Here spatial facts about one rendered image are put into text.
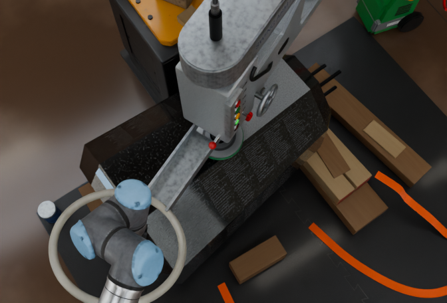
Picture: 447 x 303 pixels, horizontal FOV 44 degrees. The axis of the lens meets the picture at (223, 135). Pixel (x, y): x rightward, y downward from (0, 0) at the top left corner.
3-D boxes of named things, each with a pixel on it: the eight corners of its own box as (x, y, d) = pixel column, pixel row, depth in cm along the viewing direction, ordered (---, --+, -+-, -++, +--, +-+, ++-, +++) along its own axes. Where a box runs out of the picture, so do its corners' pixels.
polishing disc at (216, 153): (209, 166, 246) (209, 165, 245) (187, 127, 253) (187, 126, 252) (251, 145, 250) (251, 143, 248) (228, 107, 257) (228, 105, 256)
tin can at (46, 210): (57, 203, 327) (50, 197, 315) (64, 218, 324) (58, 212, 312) (41, 211, 325) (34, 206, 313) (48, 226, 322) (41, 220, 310)
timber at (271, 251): (239, 284, 309) (240, 282, 298) (228, 266, 313) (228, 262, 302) (285, 257, 314) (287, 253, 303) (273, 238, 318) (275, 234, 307)
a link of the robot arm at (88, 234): (93, 244, 124) (133, 212, 132) (60, 223, 130) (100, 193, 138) (101, 272, 130) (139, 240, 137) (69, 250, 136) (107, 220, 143)
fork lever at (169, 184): (229, 66, 243) (229, 60, 239) (267, 88, 239) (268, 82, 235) (135, 193, 219) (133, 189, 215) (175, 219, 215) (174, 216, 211)
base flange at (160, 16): (116, -15, 298) (114, -21, 294) (193, -57, 309) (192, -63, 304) (165, 50, 283) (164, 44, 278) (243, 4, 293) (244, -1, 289)
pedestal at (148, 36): (119, 53, 368) (95, -19, 299) (202, 5, 382) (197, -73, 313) (173, 128, 347) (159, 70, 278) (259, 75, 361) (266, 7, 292)
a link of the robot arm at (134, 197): (104, 190, 136) (134, 169, 142) (102, 218, 145) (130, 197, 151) (132, 214, 133) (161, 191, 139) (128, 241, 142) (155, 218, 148)
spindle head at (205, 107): (229, 56, 241) (230, -7, 199) (273, 80, 236) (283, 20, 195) (183, 120, 229) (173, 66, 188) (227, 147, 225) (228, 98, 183)
